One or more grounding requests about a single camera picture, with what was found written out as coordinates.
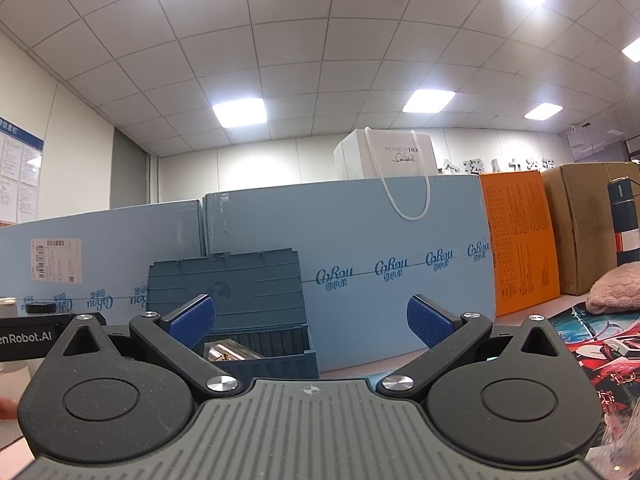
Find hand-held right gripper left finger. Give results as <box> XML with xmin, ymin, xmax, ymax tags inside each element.
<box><xmin>50</xmin><ymin>294</ymin><xmax>244</xmax><ymax>402</ymax></box>

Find light blue box with label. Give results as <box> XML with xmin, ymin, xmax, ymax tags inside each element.
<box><xmin>0</xmin><ymin>200</ymin><xmax>207</xmax><ymax>343</ymax></box>

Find pink knitted cloth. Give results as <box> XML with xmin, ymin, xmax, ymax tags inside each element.
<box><xmin>585</xmin><ymin>262</ymin><xmax>640</xmax><ymax>314</ymax></box>

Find printed desk mat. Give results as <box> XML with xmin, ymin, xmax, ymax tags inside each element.
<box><xmin>564</xmin><ymin>302</ymin><xmax>640</xmax><ymax>413</ymax></box>

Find ceiling light panels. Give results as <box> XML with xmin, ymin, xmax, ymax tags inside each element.
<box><xmin>141</xmin><ymin>0</ymin><xmax>640</xmax><ymax>124</ymax></box>

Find wall notice board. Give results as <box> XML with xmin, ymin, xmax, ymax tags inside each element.
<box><xmin>0</xmin><ymin>115</ymin><xmax>46</xmax><ymax>227</ymax></box>

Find blue-grey plastic storage box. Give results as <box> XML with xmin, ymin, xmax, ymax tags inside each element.
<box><xmin>147</xmin><ymin>247</ymin><xmax>320</xmax><ymax>382</ymax></box>

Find brown cardboard box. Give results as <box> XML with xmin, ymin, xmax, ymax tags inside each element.
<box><xmin>541</xmin><ymin>160</ymin><xmax>640</xmax><ymax>297</ymax></box>

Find dark green bottle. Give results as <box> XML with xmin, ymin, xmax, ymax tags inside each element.
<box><xmin>607</xmin><ymin>177</ymin><xmax>640</xmax><ymax>267</ymax></box>

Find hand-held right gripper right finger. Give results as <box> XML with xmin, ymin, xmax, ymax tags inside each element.
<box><xmin>377</xmin><ymin>293</ymin><xmax>571</xmax><ymax>402</ymax></box>

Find white paper bag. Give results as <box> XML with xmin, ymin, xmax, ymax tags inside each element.
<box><xmin>333</xmin><ymin>128</ymin><xmax>437</xmax><ymax>222</ymax></box>

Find orange cardboard box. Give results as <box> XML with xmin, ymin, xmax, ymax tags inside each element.
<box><xmin>479</xmin><ymin>170</ymin><xmax>562</xmax><ymax>318</ymax></box>

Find light blue cardboard box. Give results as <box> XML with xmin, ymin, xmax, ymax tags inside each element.
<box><xmin>202</xmin><ymin>175</ymin><xmax>497</xmax><ymax>374</ymax></box>

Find clear plastic case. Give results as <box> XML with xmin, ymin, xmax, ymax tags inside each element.
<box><xmin>206</xmin><ymin>339</ymin><xmax>267</xmax><ymax>362</ymax></box>

